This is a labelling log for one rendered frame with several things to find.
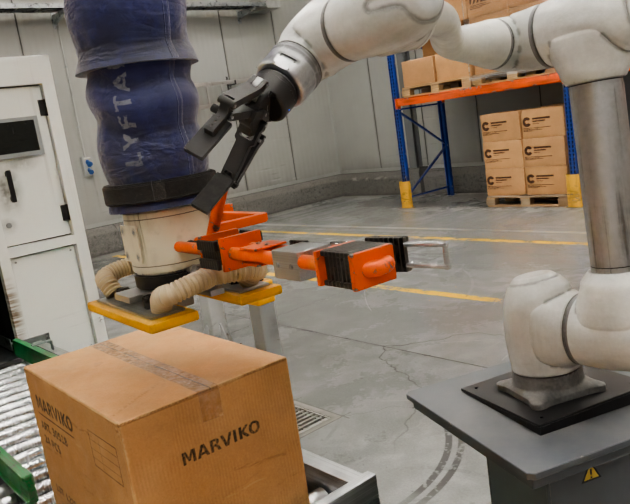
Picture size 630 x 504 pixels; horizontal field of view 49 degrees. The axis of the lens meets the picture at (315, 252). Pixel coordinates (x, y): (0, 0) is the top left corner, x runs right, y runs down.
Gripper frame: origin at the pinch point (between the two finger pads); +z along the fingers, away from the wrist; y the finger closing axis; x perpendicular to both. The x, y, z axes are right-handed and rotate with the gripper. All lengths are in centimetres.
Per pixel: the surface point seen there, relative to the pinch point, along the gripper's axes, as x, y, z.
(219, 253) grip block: 1.4, -23.0, -1.3
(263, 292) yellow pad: 6.9, -42.9, -7.4
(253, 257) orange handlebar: 8.4, -16.7, -1.0
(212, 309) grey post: -87, -347, -103
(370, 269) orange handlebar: 27.6, 3.0, 1.1
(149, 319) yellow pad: -6.3, -37.4, 10.8
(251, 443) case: 18, -69, 13
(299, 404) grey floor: 2, -280, -59
